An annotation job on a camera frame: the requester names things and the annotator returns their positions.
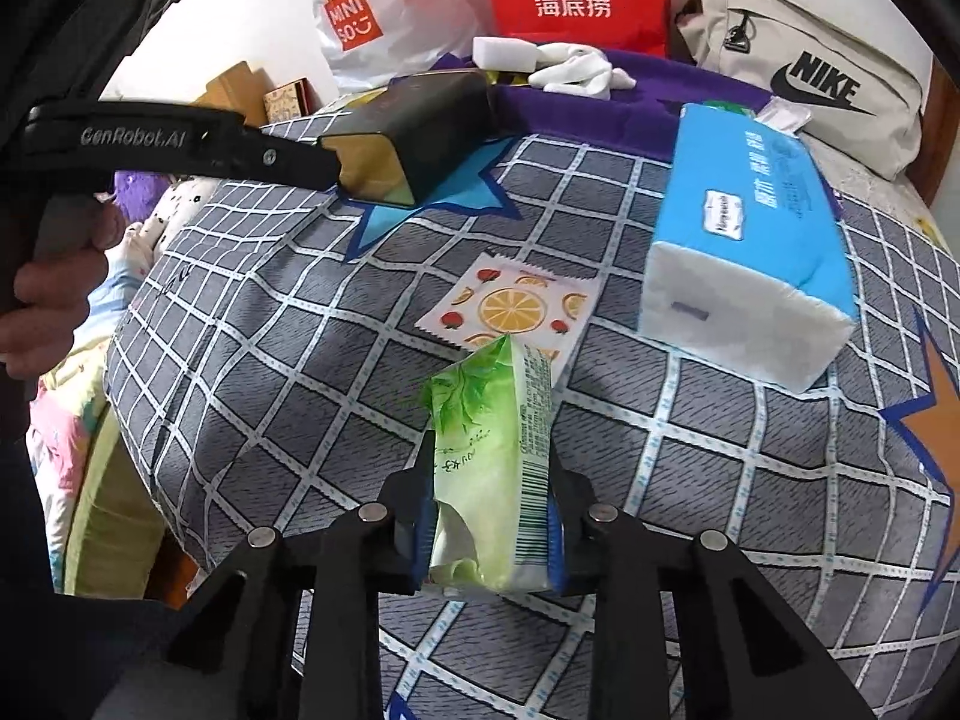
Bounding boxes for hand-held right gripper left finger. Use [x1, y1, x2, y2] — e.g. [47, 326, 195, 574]
[142, 435, 440, 720]

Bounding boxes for colourful quilt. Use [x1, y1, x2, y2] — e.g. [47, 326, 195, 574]
[26, 240, 166, 601]

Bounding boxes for person's left hand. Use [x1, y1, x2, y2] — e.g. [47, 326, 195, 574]
[0, 202, 128, 380]

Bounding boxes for beige sling bag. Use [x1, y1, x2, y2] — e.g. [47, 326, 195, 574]
[673, 0, 935, 181]

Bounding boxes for wooden headboard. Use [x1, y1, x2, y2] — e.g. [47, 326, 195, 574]
[900, 52, 960, 207]

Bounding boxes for white sponge block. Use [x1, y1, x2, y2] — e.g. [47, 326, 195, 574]
[471, 35, 545, 77]

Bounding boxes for white dotted cloth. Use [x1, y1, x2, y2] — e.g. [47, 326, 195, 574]
[124, 176, 218, 271]

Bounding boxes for blue tissue pack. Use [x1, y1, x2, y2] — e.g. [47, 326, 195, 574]
[636, 103, 860, 395]

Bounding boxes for green tissue packet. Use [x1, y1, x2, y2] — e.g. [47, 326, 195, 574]
[420, 334, 560, 595]

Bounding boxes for purple plush toy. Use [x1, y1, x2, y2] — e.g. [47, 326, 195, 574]
[112, 169, 177, 222]

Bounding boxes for cardboard box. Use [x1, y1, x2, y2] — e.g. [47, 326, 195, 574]
[199, 60, 275, 110]

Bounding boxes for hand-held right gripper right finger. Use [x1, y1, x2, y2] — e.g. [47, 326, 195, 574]
[546, 457, 878, 720]

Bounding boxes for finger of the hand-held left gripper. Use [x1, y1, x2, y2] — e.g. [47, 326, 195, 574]
[240, 126, 344, 190]

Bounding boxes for purple towel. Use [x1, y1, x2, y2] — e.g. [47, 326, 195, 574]
[435, 45, 773, 162]

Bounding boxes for patterned box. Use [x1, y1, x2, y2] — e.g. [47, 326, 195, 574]
[262, 79, 320, 121]

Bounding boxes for fruit print packet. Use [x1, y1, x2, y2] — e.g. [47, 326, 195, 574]
[414, 253, 593, 377]

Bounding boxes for white socks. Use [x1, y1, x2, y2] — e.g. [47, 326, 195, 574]
[527, 41, 637, 98]

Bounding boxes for grey checkered blanket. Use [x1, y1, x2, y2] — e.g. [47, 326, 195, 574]
[105, 86, 960, 720]

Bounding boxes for clear plastic bag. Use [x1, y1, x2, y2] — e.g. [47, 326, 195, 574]
[757, 96, 815, 132]

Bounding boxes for dark green box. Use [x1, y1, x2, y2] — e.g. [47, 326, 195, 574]
[319, 69, 518, 209]

